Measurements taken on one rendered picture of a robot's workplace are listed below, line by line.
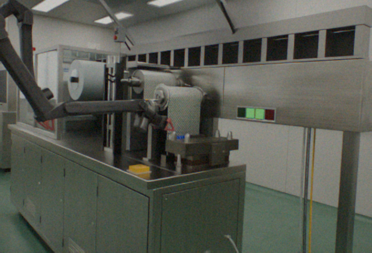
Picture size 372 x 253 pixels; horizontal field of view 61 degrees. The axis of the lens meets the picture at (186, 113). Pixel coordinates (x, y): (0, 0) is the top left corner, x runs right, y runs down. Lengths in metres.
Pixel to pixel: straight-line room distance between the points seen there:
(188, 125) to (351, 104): 0.84
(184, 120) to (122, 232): 0.66
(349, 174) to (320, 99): 0.38
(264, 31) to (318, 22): 0.29
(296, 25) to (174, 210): 1.03
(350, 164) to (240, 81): 0.68
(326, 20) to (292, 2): 2.95
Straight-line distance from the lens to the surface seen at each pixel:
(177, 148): 1.57
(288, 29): 1.64
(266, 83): 1.65
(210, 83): 1.91
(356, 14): 1.51
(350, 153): 1.64
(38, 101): 1.28
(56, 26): 7.39
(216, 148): 1.64
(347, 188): 1.67
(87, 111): 1.37
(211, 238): 1.72
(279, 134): 4.37
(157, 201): 1.41
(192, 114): 1.79
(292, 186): 4.37
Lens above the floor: 1.26
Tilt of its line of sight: 3 degrees down
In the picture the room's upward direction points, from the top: 2 degrees clockwise
